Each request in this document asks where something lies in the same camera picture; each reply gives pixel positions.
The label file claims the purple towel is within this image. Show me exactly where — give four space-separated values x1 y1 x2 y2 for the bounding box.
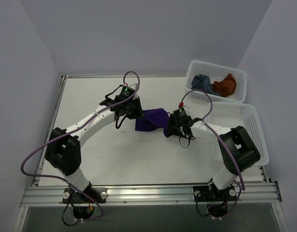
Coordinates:
135 108 172 138

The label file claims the blue denim towel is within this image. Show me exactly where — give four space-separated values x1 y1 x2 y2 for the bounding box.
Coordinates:
191 74 221 96

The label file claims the orange brown towel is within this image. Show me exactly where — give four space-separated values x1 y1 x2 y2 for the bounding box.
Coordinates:
212 73 237 97

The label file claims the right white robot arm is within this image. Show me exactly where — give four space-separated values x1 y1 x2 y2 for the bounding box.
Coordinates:
167 107 261 191

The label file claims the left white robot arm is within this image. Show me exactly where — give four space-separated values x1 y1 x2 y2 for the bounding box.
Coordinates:
45 84 143 193

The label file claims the white stacking basket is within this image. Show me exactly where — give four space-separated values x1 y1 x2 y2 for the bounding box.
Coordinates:
207 101 270 167

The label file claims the white source basket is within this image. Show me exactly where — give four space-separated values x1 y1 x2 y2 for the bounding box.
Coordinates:
185 60 247 102

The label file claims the aluminium mounting rail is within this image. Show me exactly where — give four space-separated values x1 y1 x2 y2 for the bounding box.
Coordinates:
20 182 282 207

